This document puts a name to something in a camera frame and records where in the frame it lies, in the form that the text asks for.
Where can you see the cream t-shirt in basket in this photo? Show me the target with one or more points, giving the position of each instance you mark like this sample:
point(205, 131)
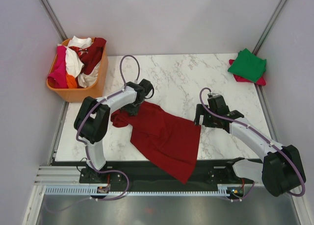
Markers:
point(85, 80)

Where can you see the aluminium frame post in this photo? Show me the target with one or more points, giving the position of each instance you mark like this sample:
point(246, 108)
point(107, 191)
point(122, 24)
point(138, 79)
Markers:
point(54, 19)
point(269, 25)

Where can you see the pink folded t-shirt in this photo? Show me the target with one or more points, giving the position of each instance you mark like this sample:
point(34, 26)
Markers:
point(261, 81)

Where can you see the aluminium frame post left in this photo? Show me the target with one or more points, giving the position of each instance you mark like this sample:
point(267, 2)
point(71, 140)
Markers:
point(54, 19)

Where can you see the aluminium frame post right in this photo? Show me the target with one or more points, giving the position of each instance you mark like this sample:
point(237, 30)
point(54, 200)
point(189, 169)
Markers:
point(269, 25)

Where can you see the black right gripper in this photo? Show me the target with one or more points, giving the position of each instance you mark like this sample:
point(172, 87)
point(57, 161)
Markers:
point(199, 110)

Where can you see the orange t-shirt in basket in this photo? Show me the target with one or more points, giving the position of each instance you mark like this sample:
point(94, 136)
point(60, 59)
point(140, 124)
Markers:
point(71, 81)

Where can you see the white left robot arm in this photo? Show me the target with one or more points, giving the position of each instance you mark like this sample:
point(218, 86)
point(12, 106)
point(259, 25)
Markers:
point(92, 120)

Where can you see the white slotted cable duct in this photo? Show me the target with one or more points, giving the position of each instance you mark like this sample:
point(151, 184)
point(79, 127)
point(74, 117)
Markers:
point(164, 189)

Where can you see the green folded t-shirt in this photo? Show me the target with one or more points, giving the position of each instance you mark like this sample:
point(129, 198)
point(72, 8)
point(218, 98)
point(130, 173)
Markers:
point(248, 66)

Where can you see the dark red shirt in basket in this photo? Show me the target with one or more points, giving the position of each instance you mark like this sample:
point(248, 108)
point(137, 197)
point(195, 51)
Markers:
point(89, 56)

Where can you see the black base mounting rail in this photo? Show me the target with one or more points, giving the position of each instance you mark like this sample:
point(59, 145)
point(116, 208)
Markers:
point(213, 172)

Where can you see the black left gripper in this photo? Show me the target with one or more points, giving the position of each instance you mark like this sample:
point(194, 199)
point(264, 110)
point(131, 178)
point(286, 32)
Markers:
point(132, 112)

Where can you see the white t-shirt in basket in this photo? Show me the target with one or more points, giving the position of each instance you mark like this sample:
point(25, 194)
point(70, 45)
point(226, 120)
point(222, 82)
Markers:
point(73, 64)

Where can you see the pink t-shirt in basket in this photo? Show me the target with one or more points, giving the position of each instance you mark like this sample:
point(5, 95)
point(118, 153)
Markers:
point(57, 78)

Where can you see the dark red t-shirt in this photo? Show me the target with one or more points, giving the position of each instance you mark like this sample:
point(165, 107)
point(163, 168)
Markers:
point(169, 142)

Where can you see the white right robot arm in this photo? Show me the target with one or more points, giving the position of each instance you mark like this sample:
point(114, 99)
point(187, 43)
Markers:
point(280, 170)

